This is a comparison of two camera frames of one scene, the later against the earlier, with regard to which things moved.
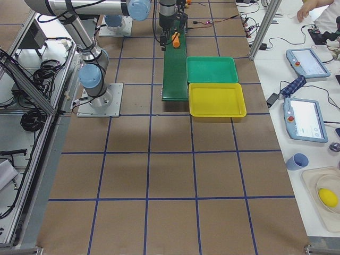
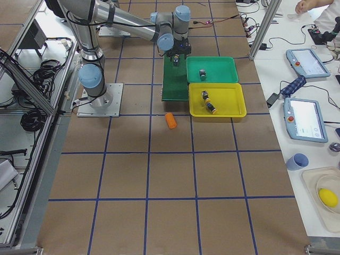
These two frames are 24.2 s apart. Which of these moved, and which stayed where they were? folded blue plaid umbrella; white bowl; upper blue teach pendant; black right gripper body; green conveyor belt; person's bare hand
Moved: person's bare hand; black right gripper body
Stayed: folded blue plaid umbrella; white bowl; green conveyor belt; upper blue teach pendant
